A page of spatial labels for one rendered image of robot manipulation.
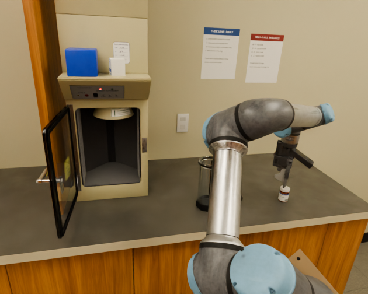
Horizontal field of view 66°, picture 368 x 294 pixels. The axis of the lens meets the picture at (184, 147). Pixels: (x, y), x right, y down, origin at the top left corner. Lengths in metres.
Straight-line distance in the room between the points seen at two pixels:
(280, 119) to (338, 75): 1.35
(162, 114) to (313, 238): 1.02
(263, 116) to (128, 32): 0.63
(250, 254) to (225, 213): 0.14
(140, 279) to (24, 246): 0.47
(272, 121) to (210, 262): 0.40
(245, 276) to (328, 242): 1.01
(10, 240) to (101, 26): 0.85
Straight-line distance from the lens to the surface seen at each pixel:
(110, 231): 1.19
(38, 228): 1.28
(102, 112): 1.25
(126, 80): 1.08
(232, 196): 0.77
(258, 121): 0.80
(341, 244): 1.68
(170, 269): 1.32
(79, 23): 1.18
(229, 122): 0.83
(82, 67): 1.08
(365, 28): 2.22
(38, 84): 1.13
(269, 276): 0.62
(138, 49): 1.18
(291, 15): 1.90
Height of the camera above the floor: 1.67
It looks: 22 degrees down
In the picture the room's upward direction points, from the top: 3 degrees clockwise
